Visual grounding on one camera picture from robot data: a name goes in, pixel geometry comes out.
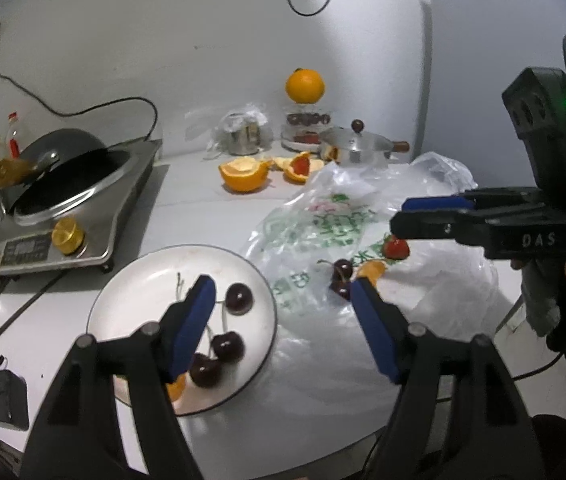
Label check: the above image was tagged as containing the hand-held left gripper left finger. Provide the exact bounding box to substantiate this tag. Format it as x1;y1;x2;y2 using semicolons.
20;274;218;480

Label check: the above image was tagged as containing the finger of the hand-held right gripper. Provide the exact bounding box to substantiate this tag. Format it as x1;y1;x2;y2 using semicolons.
402;190;490;213
390;209;490;247

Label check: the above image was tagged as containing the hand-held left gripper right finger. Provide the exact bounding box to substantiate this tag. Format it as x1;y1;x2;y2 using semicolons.
350;277;546;480

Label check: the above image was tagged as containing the peeled orange segment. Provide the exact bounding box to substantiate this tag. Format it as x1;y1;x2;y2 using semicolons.
355;259;388;286
165;374;188;403

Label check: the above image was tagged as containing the clear printed plastic bag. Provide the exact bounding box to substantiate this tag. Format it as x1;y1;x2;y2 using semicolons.
240;151;504;376

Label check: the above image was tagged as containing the white plate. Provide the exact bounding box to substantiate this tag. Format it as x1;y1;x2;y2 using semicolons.
86;244;278;417

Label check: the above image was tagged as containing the person's right hand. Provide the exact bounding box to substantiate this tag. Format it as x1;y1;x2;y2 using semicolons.
510;258;566;352

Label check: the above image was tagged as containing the steel pot with lid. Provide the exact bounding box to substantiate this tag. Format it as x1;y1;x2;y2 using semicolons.
319;119;410;167

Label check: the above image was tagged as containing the orange peel piece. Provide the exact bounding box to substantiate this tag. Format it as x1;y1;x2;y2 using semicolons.
272;151;326;184

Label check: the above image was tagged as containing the white refrigerator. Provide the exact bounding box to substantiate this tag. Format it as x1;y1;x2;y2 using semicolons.
415;0;566;196

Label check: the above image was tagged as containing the steel induction stove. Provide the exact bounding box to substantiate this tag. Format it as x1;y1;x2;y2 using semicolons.
0;140;164;277

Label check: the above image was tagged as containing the half orange peel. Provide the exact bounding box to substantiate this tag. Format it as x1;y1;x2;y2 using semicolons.
219;156;273;195

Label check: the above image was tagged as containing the black chopstick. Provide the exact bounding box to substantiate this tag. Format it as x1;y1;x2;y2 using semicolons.
0;274;68;339

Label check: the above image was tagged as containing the whole orange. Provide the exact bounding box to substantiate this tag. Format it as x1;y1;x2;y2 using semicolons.
285;67;325;106

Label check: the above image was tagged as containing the steel cup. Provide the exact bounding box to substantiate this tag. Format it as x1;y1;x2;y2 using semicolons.
226;112;261;156

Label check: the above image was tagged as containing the black pouch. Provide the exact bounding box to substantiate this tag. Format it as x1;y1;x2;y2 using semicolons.
0;369;30;431

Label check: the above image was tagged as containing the red cap bottle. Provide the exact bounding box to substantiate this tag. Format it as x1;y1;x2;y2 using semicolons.
7;112;22;158

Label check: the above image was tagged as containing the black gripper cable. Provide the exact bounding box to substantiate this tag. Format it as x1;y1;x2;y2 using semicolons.
510;34;566;383

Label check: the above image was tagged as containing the grey wok with wooden handle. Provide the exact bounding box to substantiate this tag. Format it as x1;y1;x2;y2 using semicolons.
0;129;110;188

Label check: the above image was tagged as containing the black stove power cable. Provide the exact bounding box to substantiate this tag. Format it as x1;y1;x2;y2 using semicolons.
0;35;159;141

